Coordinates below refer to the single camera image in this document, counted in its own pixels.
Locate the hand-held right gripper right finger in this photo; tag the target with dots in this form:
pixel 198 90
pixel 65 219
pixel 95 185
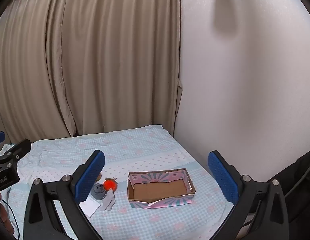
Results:
pixel 221 175

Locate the cardboard box pink print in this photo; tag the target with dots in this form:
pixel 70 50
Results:
pixel 157 187

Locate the white paper card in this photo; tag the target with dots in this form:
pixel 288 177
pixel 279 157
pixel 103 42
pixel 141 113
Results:
pixel 91 206

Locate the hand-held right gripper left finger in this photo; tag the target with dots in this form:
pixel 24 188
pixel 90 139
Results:
pixel 90 177

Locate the grey sock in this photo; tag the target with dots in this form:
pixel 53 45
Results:
pixel 98 191

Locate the orange fluffy pompom green leaves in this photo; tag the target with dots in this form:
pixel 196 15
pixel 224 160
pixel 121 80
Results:
pixel 110 185

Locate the person's left hand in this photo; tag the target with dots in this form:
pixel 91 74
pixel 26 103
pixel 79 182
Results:
pixel 5 212

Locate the dark bag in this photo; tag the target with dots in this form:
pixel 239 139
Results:
pixel 297 175

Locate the beige curtain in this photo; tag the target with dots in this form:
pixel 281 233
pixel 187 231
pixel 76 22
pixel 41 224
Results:
pixel 95 55

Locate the small brown plush item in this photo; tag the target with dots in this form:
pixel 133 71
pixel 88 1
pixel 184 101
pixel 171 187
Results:
pixel 99 177

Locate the light grey cloth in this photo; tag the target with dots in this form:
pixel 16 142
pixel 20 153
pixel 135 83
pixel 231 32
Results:
pixel 108 201

